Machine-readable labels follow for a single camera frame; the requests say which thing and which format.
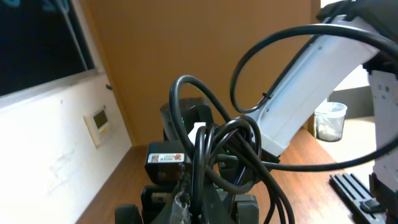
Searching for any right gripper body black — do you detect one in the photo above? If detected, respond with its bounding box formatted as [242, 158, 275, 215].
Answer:
[114, 185, 259, 224]

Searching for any dark window pane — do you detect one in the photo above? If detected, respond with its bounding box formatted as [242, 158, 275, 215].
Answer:
[1, 0, 95, 95]

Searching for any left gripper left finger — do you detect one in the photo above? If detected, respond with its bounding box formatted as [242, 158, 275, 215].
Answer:
[150, 182, 234, 224]

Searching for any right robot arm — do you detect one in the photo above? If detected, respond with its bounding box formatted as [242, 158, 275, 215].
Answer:
[115, 0, 397, 223]

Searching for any wall thermostat panel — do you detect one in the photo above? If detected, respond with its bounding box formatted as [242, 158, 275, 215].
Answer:
[83, 105, 112, 148]

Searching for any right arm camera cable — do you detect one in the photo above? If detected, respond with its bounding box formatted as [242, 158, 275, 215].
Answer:
[229, 24, 398, 172]

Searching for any translucent plastic cup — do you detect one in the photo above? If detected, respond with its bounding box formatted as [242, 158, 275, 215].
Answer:
[315, 101, 347, 142]

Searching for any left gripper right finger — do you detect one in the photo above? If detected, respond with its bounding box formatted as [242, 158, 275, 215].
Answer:
[329, 173, 386, 224]

